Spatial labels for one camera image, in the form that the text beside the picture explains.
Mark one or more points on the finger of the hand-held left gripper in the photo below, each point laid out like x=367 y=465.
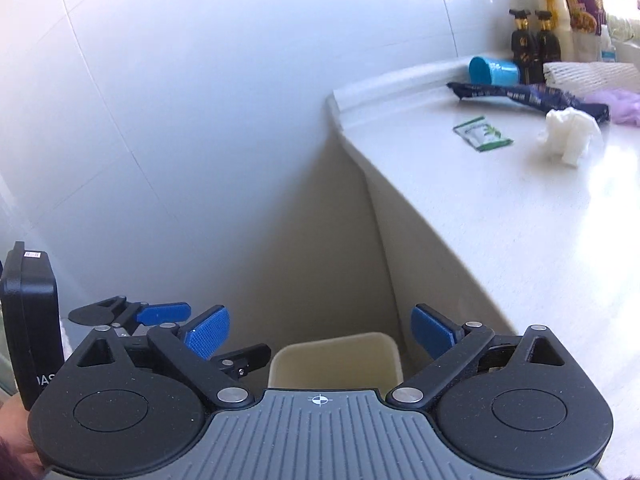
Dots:
x=162 y=312
x=245 y=355

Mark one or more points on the beige plastic bin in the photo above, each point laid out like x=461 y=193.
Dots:
x=332 y=360

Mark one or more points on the dark blue snack wrapper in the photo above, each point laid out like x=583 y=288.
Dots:
x=525 y=94

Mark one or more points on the blue plastic cup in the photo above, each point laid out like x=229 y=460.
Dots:
x=492 y=71

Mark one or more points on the clear plastic bottle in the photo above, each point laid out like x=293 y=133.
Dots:
x=585 y=47

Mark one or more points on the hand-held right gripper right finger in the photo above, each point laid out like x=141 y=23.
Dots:
x=432 y=332

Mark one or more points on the purple snack bag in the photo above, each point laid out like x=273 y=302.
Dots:
x=585 y=10

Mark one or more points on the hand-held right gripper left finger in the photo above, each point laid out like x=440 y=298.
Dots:
x=207 y=334

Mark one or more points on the person's left hand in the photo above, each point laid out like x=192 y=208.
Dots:
x=15 y=425

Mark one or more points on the white bottle with yellow cap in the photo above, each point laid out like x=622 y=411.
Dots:
x=557 y=5

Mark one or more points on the white tissue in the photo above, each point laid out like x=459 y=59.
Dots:
x=570 y=132

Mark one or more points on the purple plastic glove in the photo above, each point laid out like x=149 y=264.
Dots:
x=620 y=105

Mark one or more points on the green and white sachet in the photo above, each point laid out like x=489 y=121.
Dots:
x=482 y=134

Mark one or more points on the small blue label bottle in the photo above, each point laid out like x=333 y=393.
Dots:
x=607 y=47

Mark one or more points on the white foam fruit net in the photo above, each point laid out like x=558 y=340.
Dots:
x=590 y=76

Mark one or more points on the white base cabinet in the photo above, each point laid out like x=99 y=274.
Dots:
x=400 y=240

